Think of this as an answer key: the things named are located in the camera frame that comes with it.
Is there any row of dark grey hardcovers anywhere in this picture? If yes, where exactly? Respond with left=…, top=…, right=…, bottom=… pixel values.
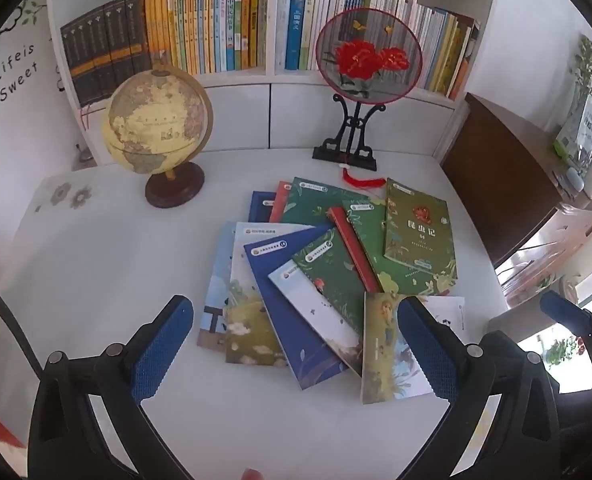
left=60, top=0, right=153, bottom=109

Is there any white bookshelf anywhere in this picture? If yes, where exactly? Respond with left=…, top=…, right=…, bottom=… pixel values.
left=46, top=0, right=507, bottom=166

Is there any row of white blue paperbacks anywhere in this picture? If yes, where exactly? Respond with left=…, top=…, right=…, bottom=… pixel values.
left=276, top=0, right=482, bottom=101

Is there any tree wall decal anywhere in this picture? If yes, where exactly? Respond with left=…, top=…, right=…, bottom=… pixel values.
left=13, top=0, right=49, bottom=28

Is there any brown wooden panel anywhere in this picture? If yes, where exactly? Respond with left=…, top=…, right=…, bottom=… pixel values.
left=440, top=91, right=564, bottom=267

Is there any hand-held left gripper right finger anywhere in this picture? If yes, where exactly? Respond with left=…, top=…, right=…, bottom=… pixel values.
left=398, top=296, right=563, bottom=480

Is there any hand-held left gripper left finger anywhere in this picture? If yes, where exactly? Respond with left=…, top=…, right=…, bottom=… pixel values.
left=28, top=295, right=195, bottom=480

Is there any row of orange yellow paperbacks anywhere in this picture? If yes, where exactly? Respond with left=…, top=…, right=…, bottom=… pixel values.
left=144, top=0, right=269, bottom=77

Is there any antique style desk globe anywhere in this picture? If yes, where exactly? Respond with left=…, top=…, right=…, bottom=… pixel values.
left=100, top=62, right=214, bottom=209

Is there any red flowering plant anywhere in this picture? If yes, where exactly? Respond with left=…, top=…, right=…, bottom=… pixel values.
left=546, top=336, right=588, bottom=367

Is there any light wooden cabinet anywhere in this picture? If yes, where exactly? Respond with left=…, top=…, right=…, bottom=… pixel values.
left=496, top=202, right=592, bottom=306

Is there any round embroidered flower fan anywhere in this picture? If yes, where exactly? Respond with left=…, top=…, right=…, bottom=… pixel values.
left=315, top=8, right=425, bottom=106

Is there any red tassel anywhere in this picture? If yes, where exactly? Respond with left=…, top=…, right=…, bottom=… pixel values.
left=339, top=161, right=387, bottom=192

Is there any pile of picture books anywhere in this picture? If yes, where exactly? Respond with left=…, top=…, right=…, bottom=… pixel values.
left=197, top=176, right=466, bottom=407

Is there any small dark round container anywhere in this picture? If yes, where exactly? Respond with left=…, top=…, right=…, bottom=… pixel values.
left=73, top=142, right=96, bottom=168

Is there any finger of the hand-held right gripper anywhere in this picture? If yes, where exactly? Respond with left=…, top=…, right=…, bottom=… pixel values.
left=540, top=290, right=592, bottom=335

